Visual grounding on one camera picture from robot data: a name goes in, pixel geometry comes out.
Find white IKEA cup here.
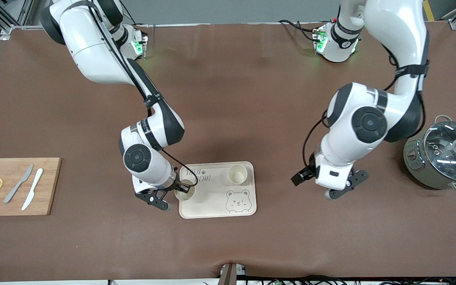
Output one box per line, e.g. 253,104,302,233
174,179,196,201
227,164,248,185

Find beige bear print tray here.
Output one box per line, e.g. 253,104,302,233
179,161,257,219

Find green electric cooking pot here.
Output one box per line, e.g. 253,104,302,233
403,115,456,194

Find brown table cloth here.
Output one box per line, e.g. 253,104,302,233
0,22,456,282

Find white plastic knife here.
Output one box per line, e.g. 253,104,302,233
21,168,44,211

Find glass pot lid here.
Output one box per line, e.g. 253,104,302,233
424,122,456,183

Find grey plastic knife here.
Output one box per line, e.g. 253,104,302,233
3,164,34,204

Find wooden cutting board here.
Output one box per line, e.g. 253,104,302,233
0,158,62,217

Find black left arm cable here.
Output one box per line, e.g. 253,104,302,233
302,44,430,171

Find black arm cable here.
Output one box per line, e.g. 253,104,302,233
89,8,189,187
302,44,430,171

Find camera mount post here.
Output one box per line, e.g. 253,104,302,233
218,262,247,285

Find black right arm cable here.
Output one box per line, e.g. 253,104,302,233
89,8,189,187

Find black base cables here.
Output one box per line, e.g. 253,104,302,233
278,19,325,42

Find black base cable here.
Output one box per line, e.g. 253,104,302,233
123,8,150,29

